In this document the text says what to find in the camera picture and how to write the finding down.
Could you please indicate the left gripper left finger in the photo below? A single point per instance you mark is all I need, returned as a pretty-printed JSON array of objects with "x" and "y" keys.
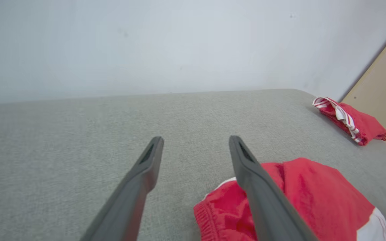
[{"x": 129, "y": 201}]

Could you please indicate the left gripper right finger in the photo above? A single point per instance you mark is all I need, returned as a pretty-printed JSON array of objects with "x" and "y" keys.
[{"x": 266, "y": 204}]

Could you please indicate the red white sports shorts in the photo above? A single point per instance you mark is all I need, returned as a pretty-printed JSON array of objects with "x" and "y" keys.
[{"x": 320, "y": 201}]

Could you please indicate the red white basketball jersey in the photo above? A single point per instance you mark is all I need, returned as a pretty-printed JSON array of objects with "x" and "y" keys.
[{"x": 360, "y": 124}]

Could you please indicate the grey fabric sofa seat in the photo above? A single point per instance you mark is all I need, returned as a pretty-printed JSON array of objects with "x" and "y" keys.
[{"x": 79, "y": 134}]

